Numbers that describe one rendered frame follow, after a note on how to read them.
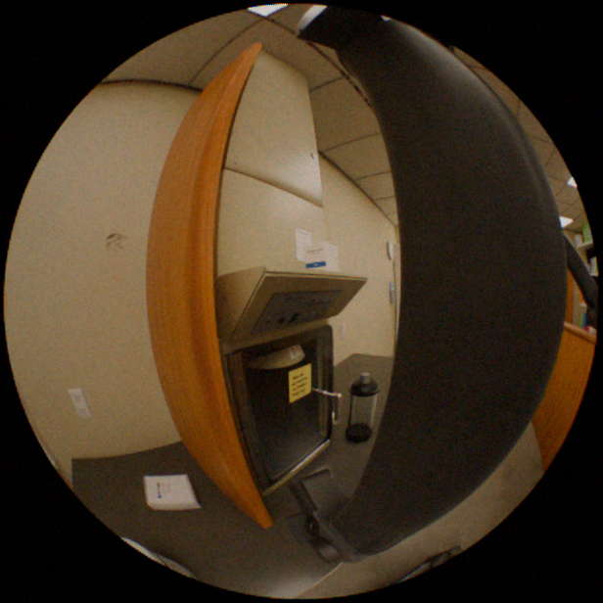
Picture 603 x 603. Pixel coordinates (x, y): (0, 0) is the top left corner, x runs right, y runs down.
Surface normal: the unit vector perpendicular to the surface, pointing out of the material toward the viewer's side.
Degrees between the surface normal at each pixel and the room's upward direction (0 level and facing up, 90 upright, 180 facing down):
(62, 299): 90
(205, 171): 90
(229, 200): 90
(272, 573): 0
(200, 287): 90
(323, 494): 26
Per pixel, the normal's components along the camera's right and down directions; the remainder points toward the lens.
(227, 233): 0.77, 0.00
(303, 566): -0.04, -1.00
